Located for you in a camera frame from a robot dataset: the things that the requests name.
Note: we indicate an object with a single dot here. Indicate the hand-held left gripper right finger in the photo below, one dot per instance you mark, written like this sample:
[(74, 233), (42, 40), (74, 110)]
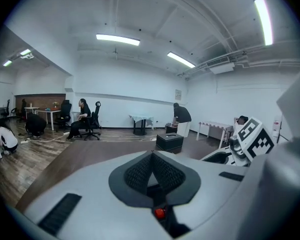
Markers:
[(171, 175)]

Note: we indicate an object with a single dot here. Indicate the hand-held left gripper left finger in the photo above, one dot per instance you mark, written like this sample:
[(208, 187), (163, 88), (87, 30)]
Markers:
[(136, 175)]

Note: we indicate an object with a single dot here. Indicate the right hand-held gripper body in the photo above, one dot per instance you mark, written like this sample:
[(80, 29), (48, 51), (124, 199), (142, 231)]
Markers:
[(255, 139)]

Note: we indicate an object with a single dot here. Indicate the black leather box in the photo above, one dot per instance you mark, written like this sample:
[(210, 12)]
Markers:
[(170, 144)]

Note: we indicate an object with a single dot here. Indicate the dark brown floor box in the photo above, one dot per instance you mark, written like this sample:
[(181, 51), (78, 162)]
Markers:
[(171, 128)]

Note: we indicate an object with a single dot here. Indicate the white water dispenser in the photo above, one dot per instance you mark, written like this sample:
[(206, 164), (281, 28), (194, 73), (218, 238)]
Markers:
[(276, 129)]

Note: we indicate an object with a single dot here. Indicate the table with checkered cloth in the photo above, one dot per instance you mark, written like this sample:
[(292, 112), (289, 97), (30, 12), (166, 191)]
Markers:
[(216, 127)]

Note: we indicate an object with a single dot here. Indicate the round table with cloth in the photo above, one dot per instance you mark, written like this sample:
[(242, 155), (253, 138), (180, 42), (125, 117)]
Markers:
[(141, 124)]

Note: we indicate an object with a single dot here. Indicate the black office chair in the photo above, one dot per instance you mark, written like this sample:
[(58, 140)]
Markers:
[(93, 121), (64, 114), (6, 109), (22, 109)]

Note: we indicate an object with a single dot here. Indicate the ceiling air conditioner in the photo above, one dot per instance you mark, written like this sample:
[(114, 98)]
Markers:
[(222, 65)]

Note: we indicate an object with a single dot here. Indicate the white power strip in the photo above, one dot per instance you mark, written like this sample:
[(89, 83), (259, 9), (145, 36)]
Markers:
[(25, 142), (66, 133)]

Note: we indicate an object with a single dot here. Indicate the potted flower plant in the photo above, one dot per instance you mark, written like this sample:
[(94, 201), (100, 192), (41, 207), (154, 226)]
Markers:
[(55, 104)]

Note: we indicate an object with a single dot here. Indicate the ceiling light panel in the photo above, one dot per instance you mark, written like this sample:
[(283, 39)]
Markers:
[(25, 52), (117, 39), (7, 63), (264, 21), (181, 59)]

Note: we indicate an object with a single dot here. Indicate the long white table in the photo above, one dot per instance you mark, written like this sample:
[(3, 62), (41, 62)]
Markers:
[(48, 111)]

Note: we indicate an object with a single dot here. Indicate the small white table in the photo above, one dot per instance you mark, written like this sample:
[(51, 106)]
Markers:
[(31, 108)]

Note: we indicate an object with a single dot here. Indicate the wall poster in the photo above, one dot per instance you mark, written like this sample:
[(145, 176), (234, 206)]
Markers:
[(178, 94)]

